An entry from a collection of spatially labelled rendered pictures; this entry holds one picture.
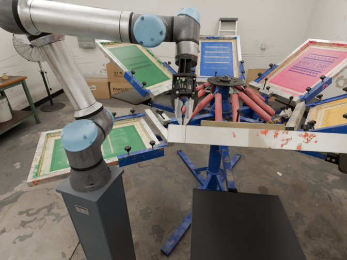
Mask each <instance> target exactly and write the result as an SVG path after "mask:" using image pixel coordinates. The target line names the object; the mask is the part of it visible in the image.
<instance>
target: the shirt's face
mask: <svg viewBox="0 0 347 260"><path fill-rule="evenodd" d="M192 260H306V258H305V256H304V254H303V251H302V249H301V247H300V245H299V242H298V240H297V238H296V236H295V233H294V231H293V228H292V226H291V224H290V222H289V219H288V217H287V215H286V212H285V210H284V208H283V206H282V204H281V201H280V199H279V197H278V196H274V195H268V194H255V193H243V192H232V191H219V190H207V189H196V188H194V202H193V232H192Z"/></svg>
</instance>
